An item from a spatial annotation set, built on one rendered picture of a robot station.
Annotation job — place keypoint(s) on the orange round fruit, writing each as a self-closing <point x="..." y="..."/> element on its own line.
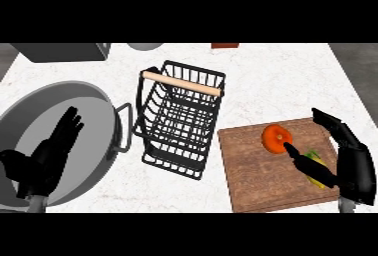
<point x="274" y="137"/>

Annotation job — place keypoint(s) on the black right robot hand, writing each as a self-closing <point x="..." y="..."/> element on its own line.
<point x="354" y="166"/>

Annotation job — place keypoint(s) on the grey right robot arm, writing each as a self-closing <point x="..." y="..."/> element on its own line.
<point x="345" y="205"/>

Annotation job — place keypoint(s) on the brown wooden cutting board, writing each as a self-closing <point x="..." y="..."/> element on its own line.
<point x="255" y="173"/>

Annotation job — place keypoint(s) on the grey round container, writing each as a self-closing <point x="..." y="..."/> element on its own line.
<point x="144" y="46"/>

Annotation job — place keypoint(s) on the red-brown block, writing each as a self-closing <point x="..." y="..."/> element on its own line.
<point x="224" y="45"/>

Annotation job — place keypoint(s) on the dark grey box appliance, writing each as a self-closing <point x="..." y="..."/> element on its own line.
<point x="63" y="51"/>

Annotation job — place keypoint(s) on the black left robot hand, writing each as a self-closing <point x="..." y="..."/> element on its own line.
<point x="46" y="160"/>

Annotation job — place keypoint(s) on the large grey metal pot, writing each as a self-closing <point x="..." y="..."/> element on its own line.
<point x="93" y="133"/>

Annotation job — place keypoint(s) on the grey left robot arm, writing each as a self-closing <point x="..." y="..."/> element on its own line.
<point x="37" y="204"/>

